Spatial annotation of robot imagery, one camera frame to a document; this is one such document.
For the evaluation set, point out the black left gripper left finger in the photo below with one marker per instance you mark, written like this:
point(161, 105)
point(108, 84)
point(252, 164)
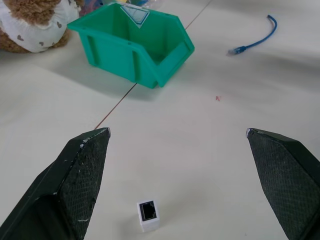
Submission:
point(75, 185)

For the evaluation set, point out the white ethernet coupler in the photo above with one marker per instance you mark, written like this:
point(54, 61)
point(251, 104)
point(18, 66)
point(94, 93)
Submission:
point(148, 215)

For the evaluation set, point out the brown plush toy white cloth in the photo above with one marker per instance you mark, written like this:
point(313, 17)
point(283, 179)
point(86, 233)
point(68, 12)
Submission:
point(32, 25)

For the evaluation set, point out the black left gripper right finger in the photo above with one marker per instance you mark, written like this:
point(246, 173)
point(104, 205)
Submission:
point(282, 180)

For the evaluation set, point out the green plastic storage bin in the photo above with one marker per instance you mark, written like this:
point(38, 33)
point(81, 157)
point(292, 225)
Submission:
point(135, 47)

